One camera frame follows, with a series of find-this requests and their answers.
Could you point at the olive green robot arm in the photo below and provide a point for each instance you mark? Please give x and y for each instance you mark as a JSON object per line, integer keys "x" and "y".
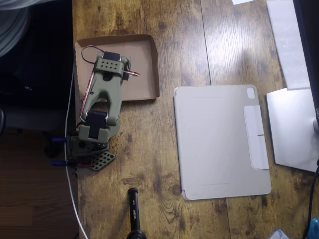
{"x": 102, "y": 94}

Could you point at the brown cardboard tray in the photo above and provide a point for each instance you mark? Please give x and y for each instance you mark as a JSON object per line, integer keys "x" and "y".
{"x": 142, "y": 74}

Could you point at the black chair caster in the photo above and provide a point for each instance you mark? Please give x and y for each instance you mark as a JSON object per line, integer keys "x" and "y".
{"x": 52, "y": 150}

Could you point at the white paper sheet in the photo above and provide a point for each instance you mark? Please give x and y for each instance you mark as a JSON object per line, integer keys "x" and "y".
{"x": 240, "y": 1}

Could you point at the beige tablet folio case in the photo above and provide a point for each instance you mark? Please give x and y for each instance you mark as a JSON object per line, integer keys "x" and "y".
{"x": 219, "y": 161}

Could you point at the black cylindrical tool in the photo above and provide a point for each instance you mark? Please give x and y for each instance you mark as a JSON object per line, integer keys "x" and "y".
{"x": 134, "y": 211}

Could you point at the silver monitor stand base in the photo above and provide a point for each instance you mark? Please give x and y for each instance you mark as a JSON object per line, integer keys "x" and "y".
{"x": 291, "y": 129}

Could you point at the black computer monitor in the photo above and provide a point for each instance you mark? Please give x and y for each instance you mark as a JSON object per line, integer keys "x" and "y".
{"x": 307, "y": 37}

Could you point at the white blue printed packet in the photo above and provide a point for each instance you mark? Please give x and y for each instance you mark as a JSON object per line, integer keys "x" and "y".
{"x": 279, "y": 234}

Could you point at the blue round object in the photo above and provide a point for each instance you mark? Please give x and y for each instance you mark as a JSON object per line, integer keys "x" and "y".
{"x": 314, "y": 227}

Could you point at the olive perforated robot base plate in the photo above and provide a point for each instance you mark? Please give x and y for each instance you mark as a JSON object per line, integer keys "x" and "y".
{"x": 103, "y": 160}

